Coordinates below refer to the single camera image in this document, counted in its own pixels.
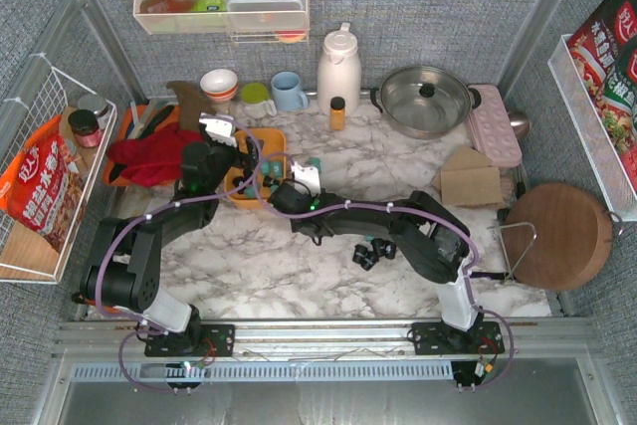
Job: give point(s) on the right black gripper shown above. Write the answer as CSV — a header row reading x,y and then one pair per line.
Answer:
x,y
274,185

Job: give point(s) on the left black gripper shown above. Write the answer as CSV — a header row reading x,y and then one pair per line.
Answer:
x,y
250,155

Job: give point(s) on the orange plastic storage basket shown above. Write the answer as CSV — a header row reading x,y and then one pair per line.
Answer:
x,y
254,173

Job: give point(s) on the red cloth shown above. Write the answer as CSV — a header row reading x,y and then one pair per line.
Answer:
x,y
151,161

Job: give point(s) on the brown cloth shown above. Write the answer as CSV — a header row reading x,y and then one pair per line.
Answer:
x,y
192,102

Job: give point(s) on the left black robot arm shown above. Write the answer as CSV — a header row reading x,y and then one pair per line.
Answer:
x,y
125,256

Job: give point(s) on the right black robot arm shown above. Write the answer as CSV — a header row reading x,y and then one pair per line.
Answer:
x,y
433,241

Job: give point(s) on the white mesh right basket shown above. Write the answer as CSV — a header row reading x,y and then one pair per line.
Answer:
x,y
612,179

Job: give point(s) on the black kitchen knife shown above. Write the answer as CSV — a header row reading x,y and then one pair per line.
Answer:
x,y
149,119

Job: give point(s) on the white orange striped bowl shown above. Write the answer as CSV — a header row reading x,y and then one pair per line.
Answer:
x,y
219,85

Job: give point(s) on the green lid white cup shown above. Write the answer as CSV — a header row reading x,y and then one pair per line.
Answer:
x,y
256,101

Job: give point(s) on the orange cutting board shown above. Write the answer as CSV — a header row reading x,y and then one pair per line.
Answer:
x,y
129,131

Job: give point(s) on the orange spice bottle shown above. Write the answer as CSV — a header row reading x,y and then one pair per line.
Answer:
x,y
337,113

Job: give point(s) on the light blue mug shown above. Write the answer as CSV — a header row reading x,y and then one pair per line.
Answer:
x,y
287,92

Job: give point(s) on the red jar black lid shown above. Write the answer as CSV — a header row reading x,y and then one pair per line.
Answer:
x,y
85,128

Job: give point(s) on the glass jar silver lid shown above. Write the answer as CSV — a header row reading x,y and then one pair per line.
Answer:
x,y
96,104

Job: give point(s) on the white thermos jug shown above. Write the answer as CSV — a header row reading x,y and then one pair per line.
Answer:
x,y
339,70

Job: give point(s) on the orange snack bag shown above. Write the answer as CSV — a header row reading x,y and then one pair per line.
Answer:
x,y
39,190

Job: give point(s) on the steel pot with lid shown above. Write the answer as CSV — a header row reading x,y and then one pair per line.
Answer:
x,y
424,102

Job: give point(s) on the clear plastic containers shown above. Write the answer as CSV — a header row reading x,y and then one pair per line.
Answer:
x,y
266,15

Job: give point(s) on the cardboard pieces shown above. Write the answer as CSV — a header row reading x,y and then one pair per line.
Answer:
x,y
468,179

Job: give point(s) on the pink egg tray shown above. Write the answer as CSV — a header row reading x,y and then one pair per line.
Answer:
x,y
490,129

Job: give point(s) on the round wooden board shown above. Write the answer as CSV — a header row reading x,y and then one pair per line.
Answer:
x,y
557,237

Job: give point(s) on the red seasoning packets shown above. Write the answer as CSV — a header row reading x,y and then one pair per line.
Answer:
x,y
603,49

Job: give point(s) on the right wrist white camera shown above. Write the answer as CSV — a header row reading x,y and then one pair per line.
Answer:
x,y
306,178

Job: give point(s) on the wrist white camera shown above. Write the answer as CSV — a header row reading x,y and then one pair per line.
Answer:
x,y
218,127
306,178

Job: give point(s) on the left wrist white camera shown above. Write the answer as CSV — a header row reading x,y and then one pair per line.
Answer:
x,y
218,127

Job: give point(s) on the white wire side basket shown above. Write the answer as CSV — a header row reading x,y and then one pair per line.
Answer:
x,y
26,257

